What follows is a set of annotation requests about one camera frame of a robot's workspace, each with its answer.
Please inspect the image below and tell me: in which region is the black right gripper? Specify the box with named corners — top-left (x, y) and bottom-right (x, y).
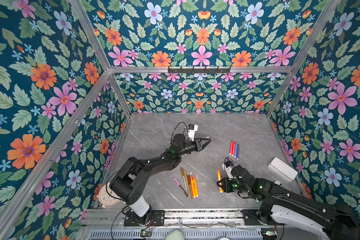
top-left (214, 177), bottom-right (250, 195)

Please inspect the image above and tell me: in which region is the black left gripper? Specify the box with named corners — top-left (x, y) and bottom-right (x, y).
top-left (177, 137), bottom-right (211, 157)

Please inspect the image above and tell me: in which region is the orange highlighter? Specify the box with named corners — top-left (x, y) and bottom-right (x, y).
top-left (188, 174), bottom-right (196, 199)
top-left (191, 174), bottom-right (199, 197)
top-left (217, 169), bottom-right (224, 193)

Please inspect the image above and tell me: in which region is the purple highlighter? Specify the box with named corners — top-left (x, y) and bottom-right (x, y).
top-left (236, 144), bottom-right (240, 160)

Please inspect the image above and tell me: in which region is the blue highlighter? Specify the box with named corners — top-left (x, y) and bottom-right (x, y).
top-left (233, 143), bottom-right (238, 159)

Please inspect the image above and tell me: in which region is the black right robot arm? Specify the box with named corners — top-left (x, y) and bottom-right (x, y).
top-left (217, 165), bottom-right (360, 240)

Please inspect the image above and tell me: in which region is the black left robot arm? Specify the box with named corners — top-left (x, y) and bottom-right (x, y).
top-left (109, 134), bottom-right (212, 219)

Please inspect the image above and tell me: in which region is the gold brown pen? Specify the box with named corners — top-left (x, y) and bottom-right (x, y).
top-left (180, 167), bottom-right (189, 193)

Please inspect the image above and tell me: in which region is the beige pen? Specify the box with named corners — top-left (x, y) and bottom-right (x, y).
top-left (184, 171), bottom-right (193, 199)

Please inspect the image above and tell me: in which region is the pink cap brown pen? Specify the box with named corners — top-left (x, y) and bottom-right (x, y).
top-left (173, 177), bottom-right (189, 198)

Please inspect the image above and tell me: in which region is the white remote control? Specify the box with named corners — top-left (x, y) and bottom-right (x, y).
top-left (274, 179), bottom-right (293, 190)

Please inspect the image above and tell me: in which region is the white box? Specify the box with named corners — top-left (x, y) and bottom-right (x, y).
top-left (268, 158), bottom-right (298, 182)

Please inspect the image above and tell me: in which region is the metal hook rack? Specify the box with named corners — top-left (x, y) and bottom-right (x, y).
top-left (167, 66), bottom-right (231, 75)

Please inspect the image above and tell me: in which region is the round beige clock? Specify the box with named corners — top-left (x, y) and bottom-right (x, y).
top-left (96, 183), bottom-right (121, 209)

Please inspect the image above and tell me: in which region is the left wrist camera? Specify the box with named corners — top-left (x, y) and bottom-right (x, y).
top-left (187, 124), bottom-right (198, 142)

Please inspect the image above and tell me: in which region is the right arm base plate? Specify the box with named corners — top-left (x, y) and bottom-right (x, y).
top-left (241, 208), bottom-right (286, 226)

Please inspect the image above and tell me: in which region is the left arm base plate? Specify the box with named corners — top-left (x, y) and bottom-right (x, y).
top-left (124, 210), bottom-right (166, 227)

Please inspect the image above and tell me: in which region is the aluminium front rail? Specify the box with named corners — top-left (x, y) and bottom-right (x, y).
top-left (80, 208), bottom-right (331, 229)

